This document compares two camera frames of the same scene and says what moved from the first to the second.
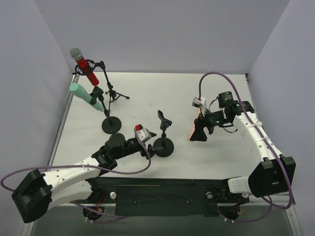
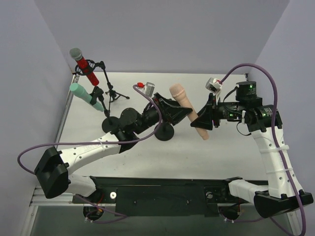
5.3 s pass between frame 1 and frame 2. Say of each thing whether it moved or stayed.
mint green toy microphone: stayed
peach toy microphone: moved
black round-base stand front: moved
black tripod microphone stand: stayed
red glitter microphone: stayed
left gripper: moved
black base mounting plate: stayed
